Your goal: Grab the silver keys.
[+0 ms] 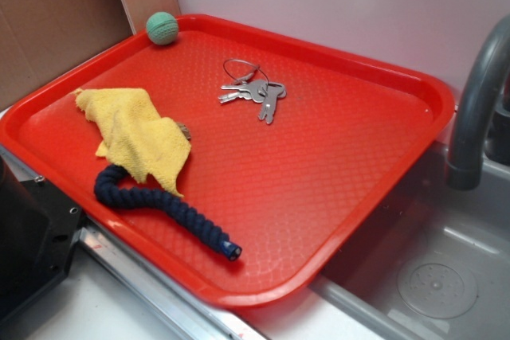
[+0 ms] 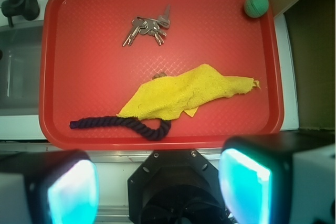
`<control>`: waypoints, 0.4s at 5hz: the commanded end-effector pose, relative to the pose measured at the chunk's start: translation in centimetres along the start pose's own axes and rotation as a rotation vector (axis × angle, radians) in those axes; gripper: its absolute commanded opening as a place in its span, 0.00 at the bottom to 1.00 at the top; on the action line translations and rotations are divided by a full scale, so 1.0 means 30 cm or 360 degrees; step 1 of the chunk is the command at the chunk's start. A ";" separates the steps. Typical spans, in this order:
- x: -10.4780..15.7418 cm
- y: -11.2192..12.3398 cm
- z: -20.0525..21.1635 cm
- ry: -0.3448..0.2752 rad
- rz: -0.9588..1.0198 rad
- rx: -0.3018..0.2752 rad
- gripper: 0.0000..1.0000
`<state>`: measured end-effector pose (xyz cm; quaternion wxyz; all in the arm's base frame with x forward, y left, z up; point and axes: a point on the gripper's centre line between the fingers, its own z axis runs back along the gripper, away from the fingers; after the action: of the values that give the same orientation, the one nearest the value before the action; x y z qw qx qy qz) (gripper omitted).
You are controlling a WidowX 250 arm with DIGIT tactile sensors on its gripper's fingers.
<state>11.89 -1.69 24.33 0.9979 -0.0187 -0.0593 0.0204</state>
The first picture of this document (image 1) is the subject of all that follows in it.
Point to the red plastic tray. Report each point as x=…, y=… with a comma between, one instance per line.
x=289, y=193

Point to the grey sink faucet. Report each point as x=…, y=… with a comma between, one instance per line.
x=481, y=127

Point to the silver keys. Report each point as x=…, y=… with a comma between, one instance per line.
x=250, y=83

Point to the grey plastic sink basin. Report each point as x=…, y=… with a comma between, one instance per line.
x=429, y=262

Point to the small object under cloth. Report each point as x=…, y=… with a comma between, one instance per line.
x=185, y=131

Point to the brown cardboard panel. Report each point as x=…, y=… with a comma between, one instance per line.
x=43, y=39

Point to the green rubber ball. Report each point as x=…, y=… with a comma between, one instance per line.
x=162, y=28

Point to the yellow cloth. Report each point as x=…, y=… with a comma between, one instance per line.
x=135, y=136

